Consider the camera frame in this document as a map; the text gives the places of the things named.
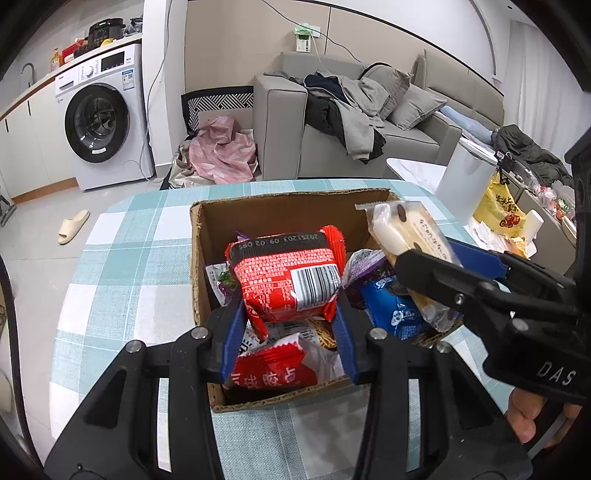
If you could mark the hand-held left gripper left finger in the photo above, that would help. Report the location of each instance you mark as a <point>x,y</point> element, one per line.
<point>232,344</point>

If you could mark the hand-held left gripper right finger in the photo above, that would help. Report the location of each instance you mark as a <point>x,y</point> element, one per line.
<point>345,344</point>

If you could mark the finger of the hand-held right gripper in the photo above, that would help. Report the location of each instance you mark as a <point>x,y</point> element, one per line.
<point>438,277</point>
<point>480,258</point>

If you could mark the large white red snack packet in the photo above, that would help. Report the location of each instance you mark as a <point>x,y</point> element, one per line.
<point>272,369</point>

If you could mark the small white red snack packet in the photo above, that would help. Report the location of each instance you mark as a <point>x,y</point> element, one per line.
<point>295,330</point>

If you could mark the blue cookie packet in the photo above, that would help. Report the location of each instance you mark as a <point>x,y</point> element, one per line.
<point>392,314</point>

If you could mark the clear cream bread packet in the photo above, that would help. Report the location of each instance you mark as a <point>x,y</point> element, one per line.
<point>401,230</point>

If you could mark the red black noodle packet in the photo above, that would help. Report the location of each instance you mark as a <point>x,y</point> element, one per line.
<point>277,281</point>

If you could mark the brown cardboard box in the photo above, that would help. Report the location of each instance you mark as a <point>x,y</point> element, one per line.
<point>277,217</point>

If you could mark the person's right hand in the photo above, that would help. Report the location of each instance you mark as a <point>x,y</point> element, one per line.
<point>524,415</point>

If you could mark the yellow plastic bag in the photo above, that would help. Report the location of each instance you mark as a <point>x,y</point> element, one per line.
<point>498,207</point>

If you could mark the white paper roll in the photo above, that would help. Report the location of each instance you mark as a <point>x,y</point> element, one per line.
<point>533,226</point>

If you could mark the white cylindrical bin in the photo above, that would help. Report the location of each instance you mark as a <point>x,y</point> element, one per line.
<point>464,184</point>

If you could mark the white side table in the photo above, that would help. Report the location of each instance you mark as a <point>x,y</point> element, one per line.
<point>415,173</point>

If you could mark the dark green jacket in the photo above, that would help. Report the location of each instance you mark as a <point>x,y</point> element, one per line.
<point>526,147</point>

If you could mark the green white checked tablecloth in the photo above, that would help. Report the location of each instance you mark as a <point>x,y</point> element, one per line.
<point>138,258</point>

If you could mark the light blue blanket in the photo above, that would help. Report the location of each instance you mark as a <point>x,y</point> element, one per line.
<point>466,124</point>

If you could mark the grey pillow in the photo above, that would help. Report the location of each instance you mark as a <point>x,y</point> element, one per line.
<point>418,108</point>
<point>388,90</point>

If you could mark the pile of grey dark clothes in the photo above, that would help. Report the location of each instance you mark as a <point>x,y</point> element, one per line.
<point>355,120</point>

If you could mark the pink plastic bag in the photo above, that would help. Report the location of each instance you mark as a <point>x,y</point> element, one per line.
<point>221,147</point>

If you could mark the beige slipper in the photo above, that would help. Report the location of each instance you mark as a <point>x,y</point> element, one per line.
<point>74,226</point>

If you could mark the grey sofa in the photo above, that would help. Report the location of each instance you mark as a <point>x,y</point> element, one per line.
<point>281,129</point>

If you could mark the black white patterned basket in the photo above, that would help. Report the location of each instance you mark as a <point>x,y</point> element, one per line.
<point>217,99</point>

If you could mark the white washing machine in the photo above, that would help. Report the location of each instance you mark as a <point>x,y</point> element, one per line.
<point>101,124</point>

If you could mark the white kitchen base cabinet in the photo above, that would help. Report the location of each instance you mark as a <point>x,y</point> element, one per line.
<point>32,147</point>

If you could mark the grey bag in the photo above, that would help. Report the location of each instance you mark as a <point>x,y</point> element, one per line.
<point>134,26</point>

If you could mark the red box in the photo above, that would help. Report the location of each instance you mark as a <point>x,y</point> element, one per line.
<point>74,50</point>

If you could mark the yellow bottle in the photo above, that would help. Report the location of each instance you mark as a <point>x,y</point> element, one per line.
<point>55,60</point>

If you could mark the black pressure cooker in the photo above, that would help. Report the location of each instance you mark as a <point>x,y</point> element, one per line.
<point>106,32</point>

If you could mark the metal faucet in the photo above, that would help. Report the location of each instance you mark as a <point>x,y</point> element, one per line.
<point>28,71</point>

